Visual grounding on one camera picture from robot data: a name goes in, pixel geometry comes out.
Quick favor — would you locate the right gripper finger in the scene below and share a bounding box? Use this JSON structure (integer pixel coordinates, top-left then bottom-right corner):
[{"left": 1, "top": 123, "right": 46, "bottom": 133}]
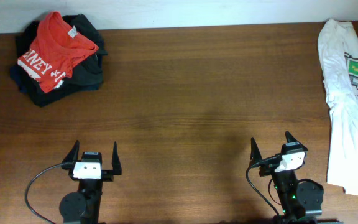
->
[
  {"left": 285, "top": 131, "right": 302, "bottom": 147},
  {"left": 249, "top": 137, "right": 263, "bottom": 167}
]

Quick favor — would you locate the left black cable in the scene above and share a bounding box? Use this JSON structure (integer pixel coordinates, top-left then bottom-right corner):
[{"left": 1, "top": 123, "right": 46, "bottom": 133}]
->
[{"left": 24, "top": 161, "right": 74, "bottom": 224}]

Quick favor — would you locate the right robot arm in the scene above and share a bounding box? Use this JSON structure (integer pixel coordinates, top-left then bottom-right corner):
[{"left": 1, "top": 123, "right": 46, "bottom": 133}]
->
[{"left": 246, "top": 131, "right": 324, "bottom": 223}]

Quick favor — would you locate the red printed t-shirt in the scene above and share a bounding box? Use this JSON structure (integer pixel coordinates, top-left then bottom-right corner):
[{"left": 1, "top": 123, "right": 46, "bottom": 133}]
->
[{"left": 17, "top": 11, "right": 99, "bottom": 93}]

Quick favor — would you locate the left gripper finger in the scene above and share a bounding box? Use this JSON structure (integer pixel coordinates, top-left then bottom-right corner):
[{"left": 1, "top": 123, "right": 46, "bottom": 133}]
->
[
  {"left": 62, "top": 140, "right": 80, "bottom": 170},
  {"left": 111, "top": 141, "right": 122, "bottom": 175}
]

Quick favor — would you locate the right black cable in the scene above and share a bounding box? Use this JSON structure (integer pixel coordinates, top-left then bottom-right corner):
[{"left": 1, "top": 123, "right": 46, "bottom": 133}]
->
[{"left": 245, "top": 154, "right": 283, "bottom": 217}]

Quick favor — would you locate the white robot print t-shirt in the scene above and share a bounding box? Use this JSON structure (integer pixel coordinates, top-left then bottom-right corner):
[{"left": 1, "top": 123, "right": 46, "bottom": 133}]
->
[{"left": 318, "top": 19, "right": 358, "bottom": 195}]

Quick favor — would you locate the black folded garment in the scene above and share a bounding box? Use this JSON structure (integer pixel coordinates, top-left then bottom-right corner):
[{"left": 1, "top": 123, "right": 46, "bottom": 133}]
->
[{"left": 9, "top": 14, "right": 108, "bottom": 107}]

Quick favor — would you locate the black cable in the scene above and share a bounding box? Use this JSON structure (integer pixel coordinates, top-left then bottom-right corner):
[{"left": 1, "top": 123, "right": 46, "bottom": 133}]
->
[
  {"left": 245, "top": 154, "right": 283, "bottom": 217},
  {"left": 24, "top": 161, "right": 74, "bottom": 224}
]

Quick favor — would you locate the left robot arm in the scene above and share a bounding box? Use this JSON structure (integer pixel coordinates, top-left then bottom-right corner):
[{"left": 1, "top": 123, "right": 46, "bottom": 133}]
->
[{"left": 59, "top": 141, "right": 122, "bottom": 224}]

